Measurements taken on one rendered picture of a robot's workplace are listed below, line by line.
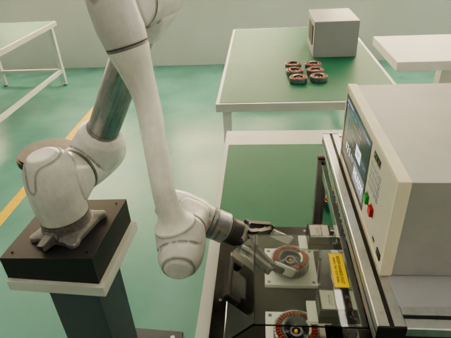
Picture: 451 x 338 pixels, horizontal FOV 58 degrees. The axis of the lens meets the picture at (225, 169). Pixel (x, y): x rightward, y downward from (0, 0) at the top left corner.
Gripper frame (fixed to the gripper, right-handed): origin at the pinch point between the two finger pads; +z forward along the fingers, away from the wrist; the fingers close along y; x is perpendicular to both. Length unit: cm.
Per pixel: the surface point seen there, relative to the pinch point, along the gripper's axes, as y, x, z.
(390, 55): -69, 53, 17
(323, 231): -0.1, 12.7, 3.3
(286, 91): -151, -3, 10
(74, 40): -448, -163, -201
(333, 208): 5.3, 23.7, -1.8
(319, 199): -18.2, 11.3, 5.5
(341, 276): 30.6, 24.5, -5.0
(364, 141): 12.5, 45.1, -10.0
